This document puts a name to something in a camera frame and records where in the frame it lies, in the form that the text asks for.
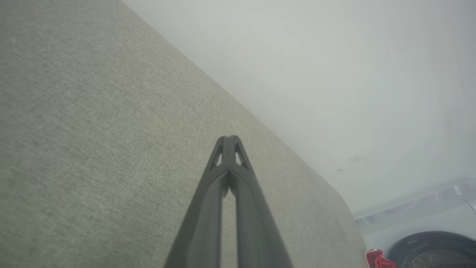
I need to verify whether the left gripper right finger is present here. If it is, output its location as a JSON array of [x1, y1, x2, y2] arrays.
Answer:
[[228, 135, 294, 268]]

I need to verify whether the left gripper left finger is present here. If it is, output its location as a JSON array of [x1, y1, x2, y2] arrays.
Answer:
[[164, 136, 231, 268]]

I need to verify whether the red crumpled cloth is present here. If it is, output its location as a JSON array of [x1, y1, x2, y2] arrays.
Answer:
[[364, 248, 396, 268]]

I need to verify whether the grey fabric sofa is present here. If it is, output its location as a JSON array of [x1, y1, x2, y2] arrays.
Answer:
[[0, 0, 369, 268]]

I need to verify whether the white washing machine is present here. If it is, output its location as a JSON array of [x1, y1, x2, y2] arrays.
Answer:
[[355, 179, 476, 268]]

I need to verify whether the dark round washing machine door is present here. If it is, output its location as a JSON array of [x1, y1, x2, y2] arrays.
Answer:
[[387, 231, 476, 268]]

